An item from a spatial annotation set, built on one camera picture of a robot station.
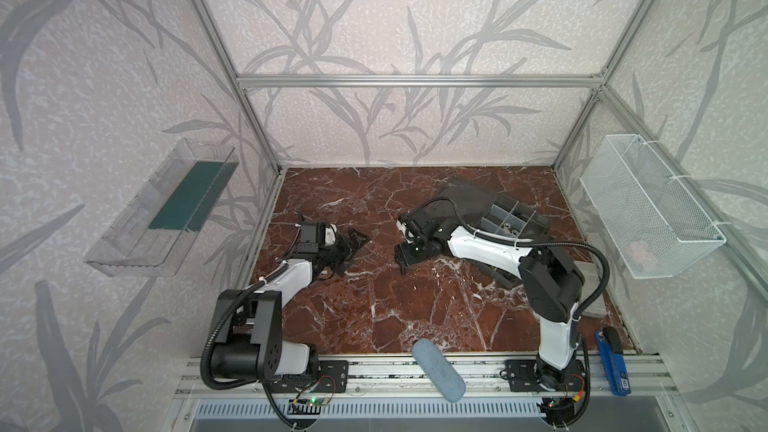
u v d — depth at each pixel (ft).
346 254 2.63
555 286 1.60
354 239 2.66
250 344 1.40
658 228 2.03
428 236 2.29
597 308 2.66
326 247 2.73
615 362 2.42
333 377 2.38
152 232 2.11
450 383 2.31
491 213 3.42
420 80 3.10
